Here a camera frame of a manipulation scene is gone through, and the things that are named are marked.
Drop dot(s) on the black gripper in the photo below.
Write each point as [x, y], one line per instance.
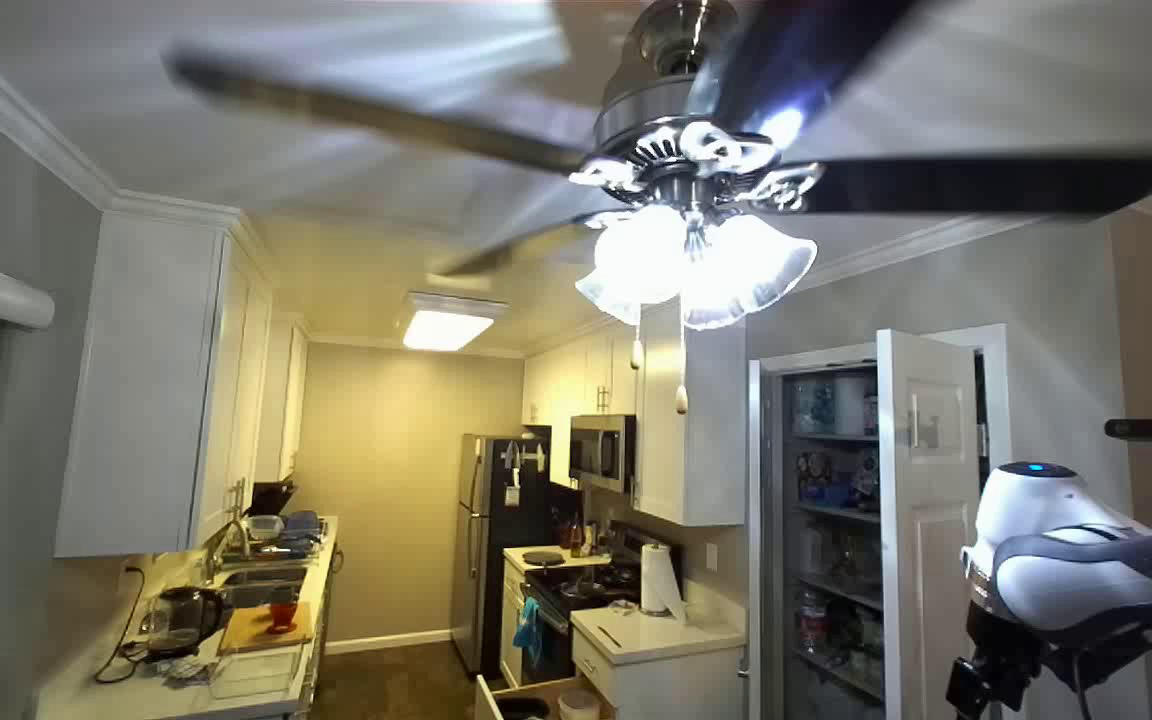
[993, 666]

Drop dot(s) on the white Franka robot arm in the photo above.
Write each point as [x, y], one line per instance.
[1082, 552]

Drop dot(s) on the frosted glass lamp shade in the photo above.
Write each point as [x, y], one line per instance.
[752, 265]
[634, 263]

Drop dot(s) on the dark blade ceiling fan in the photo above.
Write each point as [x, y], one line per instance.
[661, 82]

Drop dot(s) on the white pantry door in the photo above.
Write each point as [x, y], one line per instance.
[929, 535]

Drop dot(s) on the stocked pantry shelves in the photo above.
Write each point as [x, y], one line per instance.
[839, 535]

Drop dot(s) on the white base cabinet with counter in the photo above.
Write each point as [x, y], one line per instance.
[657, 660]

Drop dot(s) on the white paper towel roll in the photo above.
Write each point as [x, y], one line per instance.
[657, 577]

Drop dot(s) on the black kitchen stove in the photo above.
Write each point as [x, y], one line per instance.
[571, 602]

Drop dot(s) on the small white counter cabinet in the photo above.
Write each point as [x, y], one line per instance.
[549, 558]

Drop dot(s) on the blue hanging towel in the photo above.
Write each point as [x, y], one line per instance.
[531, 638]

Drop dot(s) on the black trash bin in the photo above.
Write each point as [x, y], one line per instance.
[526, 705]

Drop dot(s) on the white cabinets above microwave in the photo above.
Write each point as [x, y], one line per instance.
[579, 380]

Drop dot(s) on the stainless steel refrigerator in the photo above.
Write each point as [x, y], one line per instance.
[490, 561]

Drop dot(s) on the wooden cutting board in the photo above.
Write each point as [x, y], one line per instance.
[263, 626]

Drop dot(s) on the dish rack with dishes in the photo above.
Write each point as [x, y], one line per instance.
[270, 537]

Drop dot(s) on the black countertop appliance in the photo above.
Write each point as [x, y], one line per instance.
[270, 497]

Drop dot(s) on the long white kitchen countertop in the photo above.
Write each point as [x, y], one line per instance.
[243, 681]

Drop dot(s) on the narrow white upper cabinet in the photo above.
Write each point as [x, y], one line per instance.
[285, 400]

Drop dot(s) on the large white upper cabinet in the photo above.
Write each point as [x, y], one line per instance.
[137, 386]

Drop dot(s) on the tall white wall cabinet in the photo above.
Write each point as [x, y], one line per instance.
[700, 443]

